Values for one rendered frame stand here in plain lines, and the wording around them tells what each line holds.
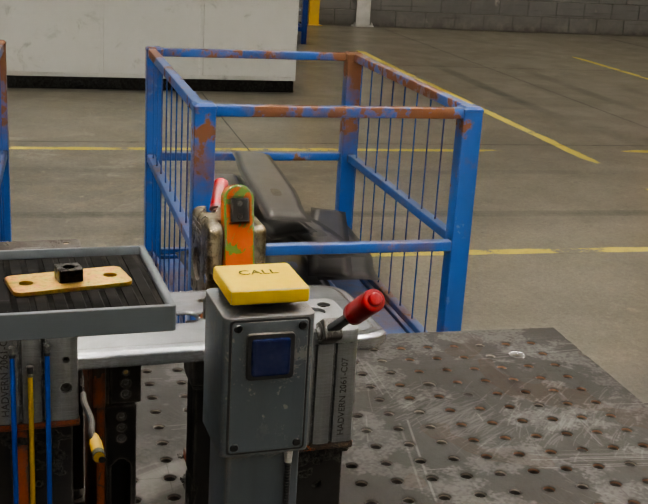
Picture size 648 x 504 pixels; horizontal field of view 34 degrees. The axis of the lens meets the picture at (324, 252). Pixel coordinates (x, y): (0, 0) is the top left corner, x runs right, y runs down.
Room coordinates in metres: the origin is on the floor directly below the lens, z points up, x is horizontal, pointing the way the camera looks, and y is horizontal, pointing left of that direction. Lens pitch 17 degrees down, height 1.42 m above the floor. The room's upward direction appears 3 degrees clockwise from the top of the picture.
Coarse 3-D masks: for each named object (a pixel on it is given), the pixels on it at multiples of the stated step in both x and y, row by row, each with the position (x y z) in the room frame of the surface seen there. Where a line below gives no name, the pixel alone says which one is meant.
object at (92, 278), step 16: (48, 272) 0.73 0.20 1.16; (64, 272) 0.71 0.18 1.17; (80, 272) 0.71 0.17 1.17; (96, 272) 0.74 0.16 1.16; (112, 272) 0.74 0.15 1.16; (16, 288) 0.69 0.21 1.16; (32, 288) 0.69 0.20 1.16; (48, 288) 0.70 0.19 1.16; (64, 288) 0.70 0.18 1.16; (80, 288) 0.70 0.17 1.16; (96, 288) 0.71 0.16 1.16
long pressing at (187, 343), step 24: (312, 288) 1.20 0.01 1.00; (336, 288) 1.21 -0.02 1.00; (192, 312) 1.10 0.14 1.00; (96, 336) 1.01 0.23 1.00; (120, 336) 1.01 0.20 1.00; (144, 336) 1.02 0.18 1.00; (168, 336) 1.02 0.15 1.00; (192, 336) 1.03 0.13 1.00; (360, 336) 1.05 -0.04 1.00; (384, 336) 1.07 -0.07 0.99; (96, 360) 0.96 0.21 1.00; (120, 360) 0.96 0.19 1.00; (144, 360) 0.97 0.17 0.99; (168, 360) 0.98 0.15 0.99; (192, 360) 0.99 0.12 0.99
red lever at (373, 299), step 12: (360, 300) 0.81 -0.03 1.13; (372, 300) 0.80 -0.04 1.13; (384, 300) 0.81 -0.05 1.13; (348, 312) 0.84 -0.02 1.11; (360, 312) 0.82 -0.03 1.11; (372, 312) 0.81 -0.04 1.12; (324, 324) 0.90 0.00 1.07; (336, 324) 0.87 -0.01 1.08; (324, 336) 0.89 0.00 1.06; (336, 336) 0.89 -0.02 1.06
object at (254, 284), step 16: (224, 272) 0.76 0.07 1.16; (240, 272) 0.76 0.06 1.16; (256, 272) 0.77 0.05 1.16; (272, 272) 0.77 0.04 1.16; (288, 272) 0.77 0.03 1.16; (224, 288) 0.74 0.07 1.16; (240, 288) 0.73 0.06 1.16; (256, 288) 0.73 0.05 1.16; (272, 288) 0.73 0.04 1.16; (288, 288) 0.74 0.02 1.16; (304, 288) 0.74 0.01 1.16; (240, 304) 0.72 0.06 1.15; (256, 304) 0.75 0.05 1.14; (272, 304) 0.75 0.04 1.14
